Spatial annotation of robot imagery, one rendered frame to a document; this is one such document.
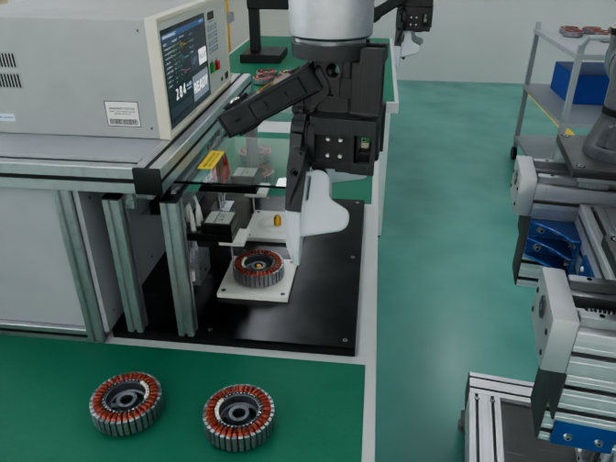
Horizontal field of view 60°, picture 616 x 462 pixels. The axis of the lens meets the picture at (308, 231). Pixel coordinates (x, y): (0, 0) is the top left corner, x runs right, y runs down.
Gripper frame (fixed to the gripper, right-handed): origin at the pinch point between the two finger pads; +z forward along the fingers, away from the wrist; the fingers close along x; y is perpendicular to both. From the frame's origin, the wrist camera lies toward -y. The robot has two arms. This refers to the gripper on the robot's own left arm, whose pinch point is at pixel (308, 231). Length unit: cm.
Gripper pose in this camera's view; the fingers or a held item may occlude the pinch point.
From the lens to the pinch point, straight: 58.7
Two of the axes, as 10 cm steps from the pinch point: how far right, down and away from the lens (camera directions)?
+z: 0.0, 8.8, 4.8
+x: 2.5, -4.6, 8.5
